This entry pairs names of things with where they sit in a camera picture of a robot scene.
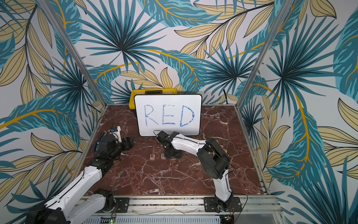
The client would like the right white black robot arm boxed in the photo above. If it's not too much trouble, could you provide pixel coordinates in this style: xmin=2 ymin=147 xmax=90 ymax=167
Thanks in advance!
xmin=155 ymin=131 xmax=233 ymax=213

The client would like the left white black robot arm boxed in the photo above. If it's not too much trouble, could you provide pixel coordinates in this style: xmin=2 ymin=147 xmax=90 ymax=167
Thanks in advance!
xmin=25 ymin=134 xmax=134 ymax=224

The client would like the white dry-erase board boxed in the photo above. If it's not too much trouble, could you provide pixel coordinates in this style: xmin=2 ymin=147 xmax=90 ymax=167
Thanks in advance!
xmin=134 ymin=94 xmax=202 ymax=137

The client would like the yellow tool case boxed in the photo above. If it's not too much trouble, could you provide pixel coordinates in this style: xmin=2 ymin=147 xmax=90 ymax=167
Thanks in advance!
xmin=129 ymin=88 xmax=177 ymax=110

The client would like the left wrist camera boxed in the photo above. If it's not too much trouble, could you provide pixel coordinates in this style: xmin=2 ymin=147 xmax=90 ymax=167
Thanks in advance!
xmin=109 ymin=126 xmax=122 ymax=143

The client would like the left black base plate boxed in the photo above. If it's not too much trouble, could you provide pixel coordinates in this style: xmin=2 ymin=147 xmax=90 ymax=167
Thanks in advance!
xmin=97 ymin=197 xmax=130 ymax=214

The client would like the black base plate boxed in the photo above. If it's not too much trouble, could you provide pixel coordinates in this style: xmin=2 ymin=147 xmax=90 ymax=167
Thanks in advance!
xmin=97 ymin=197 xmax=130 ymax=214
xmin=204 ymin=197 xmax=243 ymax=213

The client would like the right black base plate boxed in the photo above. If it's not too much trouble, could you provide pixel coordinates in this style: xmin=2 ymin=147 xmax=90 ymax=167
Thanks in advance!
xmin=204 ymin=197 xmax=243 ymax=213

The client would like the aluminium front rail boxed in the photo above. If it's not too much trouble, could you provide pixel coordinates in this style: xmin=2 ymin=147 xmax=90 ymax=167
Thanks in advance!
xmin=75 ymin=195 xmax=283 ymax=217

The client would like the left aluminium frame post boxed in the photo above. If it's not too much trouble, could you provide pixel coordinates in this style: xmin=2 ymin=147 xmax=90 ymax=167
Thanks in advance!
xmin=38 ymin=0 xmax=107 ymax=107

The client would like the aluminium frame post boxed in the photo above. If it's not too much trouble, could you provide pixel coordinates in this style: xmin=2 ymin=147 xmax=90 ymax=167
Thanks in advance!
xmin=236 ymin=0 xmax=293 ymax=109
xmin=38 ymin=0 xmax=107 ymax=107

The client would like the right aluminium frame post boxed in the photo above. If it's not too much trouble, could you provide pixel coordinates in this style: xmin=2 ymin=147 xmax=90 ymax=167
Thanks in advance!
xmin=236 ymin=0 xmax=293 ymax=109

